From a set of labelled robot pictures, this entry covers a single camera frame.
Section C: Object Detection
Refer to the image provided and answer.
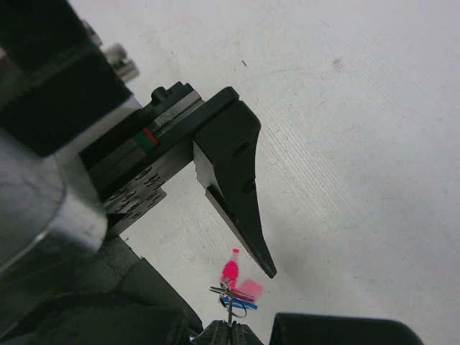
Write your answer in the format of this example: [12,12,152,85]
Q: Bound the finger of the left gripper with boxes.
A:
[193,87,277,278]

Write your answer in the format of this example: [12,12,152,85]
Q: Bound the silver keyring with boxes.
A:
[209,282,253,322]

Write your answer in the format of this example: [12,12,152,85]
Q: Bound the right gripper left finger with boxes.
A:
[195,320,229,345]

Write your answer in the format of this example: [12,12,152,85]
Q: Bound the pink keychain charm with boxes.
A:
[220,248,265,301]

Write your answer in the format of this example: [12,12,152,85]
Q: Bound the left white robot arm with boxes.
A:
[1,1,277,277]

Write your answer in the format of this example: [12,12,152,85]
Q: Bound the silver key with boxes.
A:
[226,293,233,328]

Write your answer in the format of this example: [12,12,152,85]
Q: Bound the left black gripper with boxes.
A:
[80,82,216,237]

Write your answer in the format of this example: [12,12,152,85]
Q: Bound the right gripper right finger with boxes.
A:
[230,321,262,345]

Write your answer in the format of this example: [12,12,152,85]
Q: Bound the blue capped key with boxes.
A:
[219,295,258,311]

